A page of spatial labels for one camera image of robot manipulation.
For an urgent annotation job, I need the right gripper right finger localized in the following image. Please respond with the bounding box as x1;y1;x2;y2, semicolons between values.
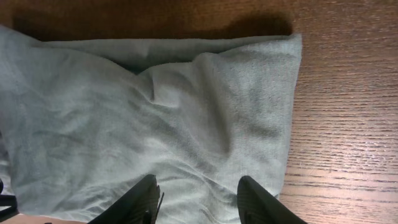
237;175;307;224

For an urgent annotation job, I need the light blue t-shirt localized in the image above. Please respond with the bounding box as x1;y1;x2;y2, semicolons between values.
1;27;302;223

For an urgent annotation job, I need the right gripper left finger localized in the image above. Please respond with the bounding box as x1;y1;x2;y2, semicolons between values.
88;174;164;224

